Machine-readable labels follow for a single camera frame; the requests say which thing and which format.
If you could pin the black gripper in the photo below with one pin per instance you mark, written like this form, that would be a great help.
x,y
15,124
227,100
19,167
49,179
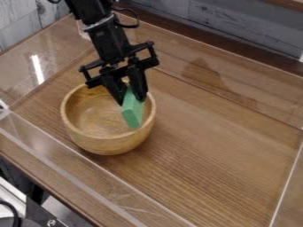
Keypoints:
x,y
120,58

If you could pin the green rectangular block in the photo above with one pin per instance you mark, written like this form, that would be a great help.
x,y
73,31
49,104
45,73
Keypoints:
x,y
132,110

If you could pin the brown wooden bowl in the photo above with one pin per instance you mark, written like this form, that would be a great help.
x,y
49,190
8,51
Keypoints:
x,y
94,123

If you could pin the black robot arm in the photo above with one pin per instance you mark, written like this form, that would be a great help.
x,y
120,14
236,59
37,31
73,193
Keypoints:
x,y
95,8

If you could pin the clear acrylic tray wall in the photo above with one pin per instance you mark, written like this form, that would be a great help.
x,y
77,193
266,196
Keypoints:
x,y
207,171

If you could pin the black table frame bracket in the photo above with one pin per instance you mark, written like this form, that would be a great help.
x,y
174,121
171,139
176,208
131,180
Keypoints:
x,y
37,217

